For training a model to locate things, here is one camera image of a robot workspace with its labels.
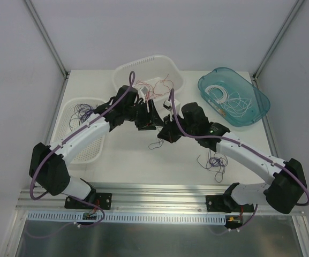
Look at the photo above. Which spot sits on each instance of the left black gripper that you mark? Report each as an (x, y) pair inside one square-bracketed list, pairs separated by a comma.
[(146, 118)]

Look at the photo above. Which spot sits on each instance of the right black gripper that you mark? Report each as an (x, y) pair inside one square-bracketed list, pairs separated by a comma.
[(171, 128)]

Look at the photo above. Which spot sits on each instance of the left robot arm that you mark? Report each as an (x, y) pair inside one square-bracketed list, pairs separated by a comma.
[(49, 163)]

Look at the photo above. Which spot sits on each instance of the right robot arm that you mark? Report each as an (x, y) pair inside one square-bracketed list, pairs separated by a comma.
[(283, 182)]

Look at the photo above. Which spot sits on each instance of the white deep plastic basket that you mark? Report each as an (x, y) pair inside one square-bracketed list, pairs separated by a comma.
[(158, 73)]

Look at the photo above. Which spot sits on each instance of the teal transparent plastic bin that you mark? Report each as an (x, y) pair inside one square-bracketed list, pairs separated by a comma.
[(233, 97)]

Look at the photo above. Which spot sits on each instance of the white perforated flat basket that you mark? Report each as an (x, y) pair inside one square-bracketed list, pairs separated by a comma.
[(72, 115)]

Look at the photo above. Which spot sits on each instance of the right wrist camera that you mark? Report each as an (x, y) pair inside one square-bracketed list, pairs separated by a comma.
[(168, 105)]

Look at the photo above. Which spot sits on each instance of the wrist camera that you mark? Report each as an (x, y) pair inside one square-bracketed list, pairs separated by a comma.
[(144, 92), (168, 105)]

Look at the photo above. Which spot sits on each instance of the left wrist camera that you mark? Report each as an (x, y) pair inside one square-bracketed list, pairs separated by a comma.
[(144, 92)]

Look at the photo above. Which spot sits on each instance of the aluminium mounting rail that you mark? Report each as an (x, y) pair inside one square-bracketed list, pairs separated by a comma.
[(143, 198)]

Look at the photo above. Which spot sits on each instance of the left aluminium frame post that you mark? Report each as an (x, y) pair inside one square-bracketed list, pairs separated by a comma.
[(45, 36)]

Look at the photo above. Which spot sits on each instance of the aluminium frame post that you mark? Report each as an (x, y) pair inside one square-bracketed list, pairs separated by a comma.
[(45, 36), (292, 14)]

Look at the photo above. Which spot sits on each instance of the white slotted cable duct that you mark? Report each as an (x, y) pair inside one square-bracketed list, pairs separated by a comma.
[(150, 218)]

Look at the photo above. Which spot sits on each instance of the right aluminium frame post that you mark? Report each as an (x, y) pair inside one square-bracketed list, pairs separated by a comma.
[(292, 14)]

